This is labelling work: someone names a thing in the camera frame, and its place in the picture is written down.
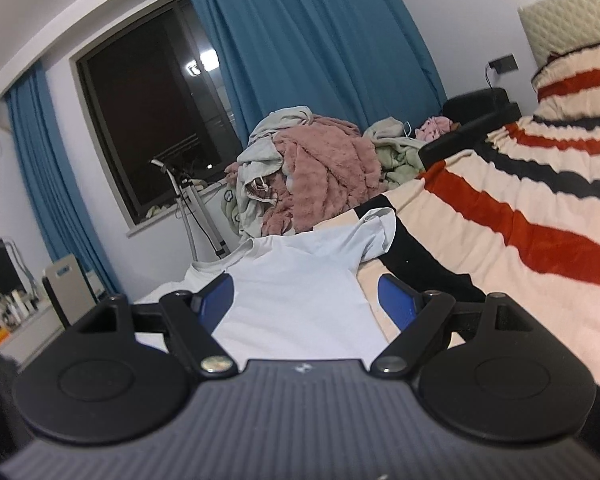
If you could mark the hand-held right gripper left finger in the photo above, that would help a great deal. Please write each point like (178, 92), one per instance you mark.
(219, 305)

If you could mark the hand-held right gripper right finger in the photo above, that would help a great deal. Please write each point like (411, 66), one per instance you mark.
(397, 305)

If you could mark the white t-shirt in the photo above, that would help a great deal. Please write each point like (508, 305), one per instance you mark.
(290, 285)

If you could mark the white vanity desk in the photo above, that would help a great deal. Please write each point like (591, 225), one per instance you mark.
(30, 335)

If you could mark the white tripod stand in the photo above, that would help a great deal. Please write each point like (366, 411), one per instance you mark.
(207, 220)

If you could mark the green printed fleece blanket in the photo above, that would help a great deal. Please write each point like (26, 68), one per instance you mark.
(228, 210)

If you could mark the row of cosmetic bottles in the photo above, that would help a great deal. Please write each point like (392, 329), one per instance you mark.
(20, 307)

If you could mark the white window sill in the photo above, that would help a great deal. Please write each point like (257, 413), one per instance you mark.
(150, 226)

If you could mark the small beige cloth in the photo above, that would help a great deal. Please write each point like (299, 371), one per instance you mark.
(157, 211)

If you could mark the striped fleece blanket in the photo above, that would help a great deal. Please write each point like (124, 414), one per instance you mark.
(505, 260)

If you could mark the wavy vanity mirror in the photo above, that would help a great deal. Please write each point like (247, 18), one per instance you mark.
(0, 265)

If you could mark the pale green blanket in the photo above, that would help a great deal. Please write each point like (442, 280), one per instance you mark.
(397, 160)

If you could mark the pink fluffy blanket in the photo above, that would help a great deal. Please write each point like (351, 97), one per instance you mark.
(325, 175)

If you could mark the pink cloth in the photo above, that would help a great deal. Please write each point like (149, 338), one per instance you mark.
(432, 127)

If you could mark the grey white hoodie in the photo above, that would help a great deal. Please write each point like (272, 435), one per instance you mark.
(275, 125)

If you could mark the dark framed window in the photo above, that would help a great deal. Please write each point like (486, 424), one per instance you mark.
(140, 110)

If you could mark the blue curtain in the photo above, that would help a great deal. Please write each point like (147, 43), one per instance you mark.
(320, 50)
(55, 170)

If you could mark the black armchair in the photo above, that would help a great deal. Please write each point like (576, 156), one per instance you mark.
(475, 105)

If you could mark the black wall socket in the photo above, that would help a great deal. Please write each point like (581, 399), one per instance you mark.
(505, 64)

